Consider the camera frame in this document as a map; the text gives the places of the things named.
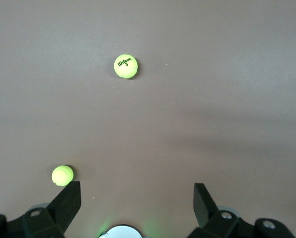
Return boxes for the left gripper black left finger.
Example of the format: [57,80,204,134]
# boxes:
[0,181,81,238]

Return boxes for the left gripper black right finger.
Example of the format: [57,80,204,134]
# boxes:
[187,183,296,238]

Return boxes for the yellow tennis ball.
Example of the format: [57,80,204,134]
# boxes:
[51,165,74,186]

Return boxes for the yellow tennis ball Wilson print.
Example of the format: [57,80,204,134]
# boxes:
[113,54,139,79]

